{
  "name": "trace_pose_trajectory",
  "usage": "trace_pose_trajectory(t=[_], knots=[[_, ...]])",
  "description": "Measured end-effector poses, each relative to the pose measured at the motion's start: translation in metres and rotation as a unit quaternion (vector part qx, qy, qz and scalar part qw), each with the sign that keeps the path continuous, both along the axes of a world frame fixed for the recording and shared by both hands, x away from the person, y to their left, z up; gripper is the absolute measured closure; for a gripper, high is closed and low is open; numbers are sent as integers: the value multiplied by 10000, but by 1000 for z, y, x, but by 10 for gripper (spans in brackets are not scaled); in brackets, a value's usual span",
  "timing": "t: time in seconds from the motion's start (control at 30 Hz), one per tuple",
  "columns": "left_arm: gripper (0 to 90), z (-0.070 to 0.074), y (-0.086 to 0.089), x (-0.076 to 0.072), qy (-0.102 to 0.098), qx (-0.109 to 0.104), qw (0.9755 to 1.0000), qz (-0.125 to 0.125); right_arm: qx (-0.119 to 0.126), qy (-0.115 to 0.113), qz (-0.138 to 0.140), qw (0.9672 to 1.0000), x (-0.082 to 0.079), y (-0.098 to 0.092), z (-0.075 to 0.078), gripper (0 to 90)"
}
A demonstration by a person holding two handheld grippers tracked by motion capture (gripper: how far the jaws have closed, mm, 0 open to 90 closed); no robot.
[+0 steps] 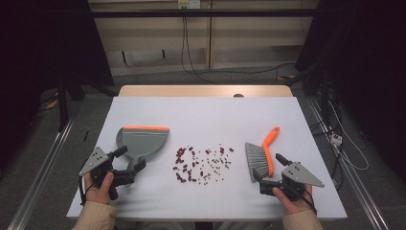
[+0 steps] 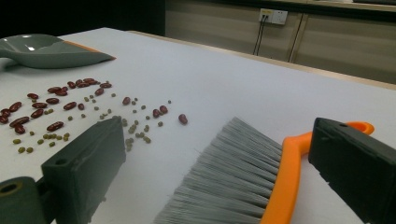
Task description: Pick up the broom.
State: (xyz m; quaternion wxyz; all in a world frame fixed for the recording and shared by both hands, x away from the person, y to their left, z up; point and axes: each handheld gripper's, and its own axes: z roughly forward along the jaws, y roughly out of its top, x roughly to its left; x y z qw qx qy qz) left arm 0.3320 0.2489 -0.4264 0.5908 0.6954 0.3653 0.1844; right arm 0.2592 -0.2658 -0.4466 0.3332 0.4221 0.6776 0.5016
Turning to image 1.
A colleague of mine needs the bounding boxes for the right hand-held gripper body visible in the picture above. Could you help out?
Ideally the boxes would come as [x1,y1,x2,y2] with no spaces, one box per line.
[259,161,326,202]

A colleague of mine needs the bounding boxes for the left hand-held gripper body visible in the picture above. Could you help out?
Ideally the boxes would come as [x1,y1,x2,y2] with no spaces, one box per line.
[79,146,137,201]

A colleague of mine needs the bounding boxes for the orange brush with grey bristles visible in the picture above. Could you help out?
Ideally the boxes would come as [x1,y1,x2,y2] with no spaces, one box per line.
[244,126,281,183]

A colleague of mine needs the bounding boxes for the grey dustpan with orange edge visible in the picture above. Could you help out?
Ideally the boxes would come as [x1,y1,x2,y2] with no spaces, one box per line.
[115,125,170,171]

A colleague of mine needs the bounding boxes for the scatter of red beans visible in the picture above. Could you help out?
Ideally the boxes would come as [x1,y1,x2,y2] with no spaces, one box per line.
[172,143,235,186]

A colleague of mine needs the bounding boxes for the person's right hand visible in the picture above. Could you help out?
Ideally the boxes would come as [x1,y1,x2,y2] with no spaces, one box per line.
[272,184,315,216]

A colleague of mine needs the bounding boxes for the person's left hand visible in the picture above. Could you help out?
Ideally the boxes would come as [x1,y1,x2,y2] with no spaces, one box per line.
[83,172,115,205]

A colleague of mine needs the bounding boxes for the white power adapter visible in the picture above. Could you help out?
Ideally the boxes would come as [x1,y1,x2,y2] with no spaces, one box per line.
[329,133,344,147]

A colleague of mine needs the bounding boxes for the black metal stand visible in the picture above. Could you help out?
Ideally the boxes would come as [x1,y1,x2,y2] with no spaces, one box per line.
[56,75,70,132]
[320,73,331,124]

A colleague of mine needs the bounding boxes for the white table mat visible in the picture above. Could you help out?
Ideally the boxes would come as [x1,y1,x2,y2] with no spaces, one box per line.
[66,96,349,222]

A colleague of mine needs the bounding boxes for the wooden table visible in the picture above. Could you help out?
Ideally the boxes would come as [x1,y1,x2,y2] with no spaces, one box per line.
[118,84,294,99]

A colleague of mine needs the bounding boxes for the black curtain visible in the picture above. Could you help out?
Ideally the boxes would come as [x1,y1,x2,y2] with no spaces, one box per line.
[295,0,406,183]
[0,0,115,171]

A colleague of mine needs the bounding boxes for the black horizontal bar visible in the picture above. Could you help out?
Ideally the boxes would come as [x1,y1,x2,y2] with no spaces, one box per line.
[90,9,320,18]

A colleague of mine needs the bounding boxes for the right hand-held gripper black cable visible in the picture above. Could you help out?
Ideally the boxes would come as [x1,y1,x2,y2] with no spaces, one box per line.
[296,191,318,216]

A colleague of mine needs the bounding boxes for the hand-held gripper black cable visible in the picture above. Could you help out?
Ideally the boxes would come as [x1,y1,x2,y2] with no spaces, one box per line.
[296,191,318,216]
[79,175,94,206]

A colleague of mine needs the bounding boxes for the left hand-held gripper black cable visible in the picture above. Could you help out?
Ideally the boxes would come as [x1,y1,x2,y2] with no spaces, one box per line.
[79,175,94,206]

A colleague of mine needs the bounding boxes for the metal floor rail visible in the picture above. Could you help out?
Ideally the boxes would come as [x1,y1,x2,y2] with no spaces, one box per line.
[305,97,391,230]
[7,118,76,230]

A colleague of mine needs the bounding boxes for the white floor cable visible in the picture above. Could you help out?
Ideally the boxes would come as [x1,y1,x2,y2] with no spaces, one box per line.
[328,100,371,172]

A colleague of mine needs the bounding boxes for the black hanging cable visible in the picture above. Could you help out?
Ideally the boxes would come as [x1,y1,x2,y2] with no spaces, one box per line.
[180,16,221,85]
[185,16,296,77]

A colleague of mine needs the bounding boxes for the white wall socket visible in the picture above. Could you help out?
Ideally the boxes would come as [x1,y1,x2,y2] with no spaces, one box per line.
[177,0,201,10]

